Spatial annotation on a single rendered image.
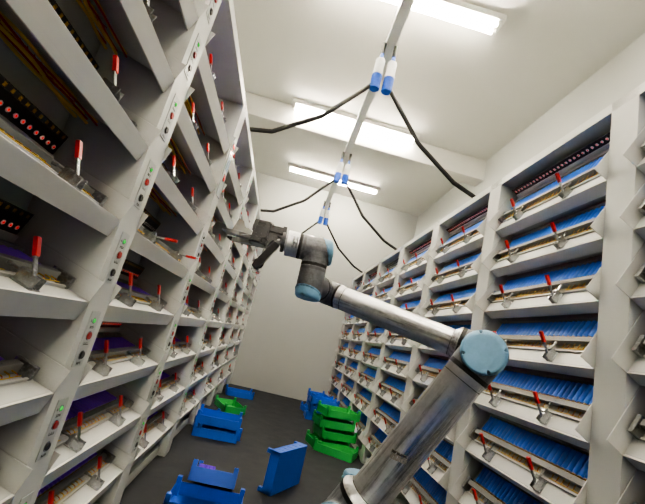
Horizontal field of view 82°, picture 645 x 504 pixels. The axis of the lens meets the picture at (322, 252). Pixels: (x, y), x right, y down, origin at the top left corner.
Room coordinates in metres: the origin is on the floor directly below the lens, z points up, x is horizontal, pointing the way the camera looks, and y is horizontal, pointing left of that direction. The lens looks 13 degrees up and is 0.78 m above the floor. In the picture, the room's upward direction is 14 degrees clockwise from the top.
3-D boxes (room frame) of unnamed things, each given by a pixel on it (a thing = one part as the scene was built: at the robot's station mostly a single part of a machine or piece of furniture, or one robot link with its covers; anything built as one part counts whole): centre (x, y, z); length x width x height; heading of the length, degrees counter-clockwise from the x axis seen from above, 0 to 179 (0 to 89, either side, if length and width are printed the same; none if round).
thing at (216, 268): (2.28, 0.66, 0.88); 0.20 x 0.09 x 1.75; 94
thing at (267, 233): (1.26, 0.19, 1.08); 0.12 x 0.08 x 0.09; 94
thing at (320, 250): (1.27, 0.02, 1.07); 0.12 x 0.09 x 0.10; 94
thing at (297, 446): (2.22, -0.08, 0.10); 0.30 x 0.08 x 0.20; 151
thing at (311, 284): (1.28, 0.01, 0.96); 0.12 x 0.09 x 0.12; 155
